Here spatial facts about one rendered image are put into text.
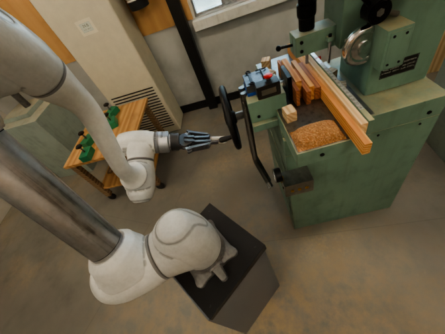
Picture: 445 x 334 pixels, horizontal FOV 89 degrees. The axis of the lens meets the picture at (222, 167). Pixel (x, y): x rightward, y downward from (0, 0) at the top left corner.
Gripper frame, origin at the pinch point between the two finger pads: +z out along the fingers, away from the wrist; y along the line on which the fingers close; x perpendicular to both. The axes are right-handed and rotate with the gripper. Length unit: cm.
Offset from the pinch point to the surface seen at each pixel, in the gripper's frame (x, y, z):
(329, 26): -43, 6, 35
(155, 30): 7, 153, -36
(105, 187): 98, 55, -85
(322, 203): 37, -14, 58
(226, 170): 79, 49, 17
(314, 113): -22.7, -14.2, 29.2
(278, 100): -22.8, -6.1, 19.2
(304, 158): -17.6, -29.2, 21.6
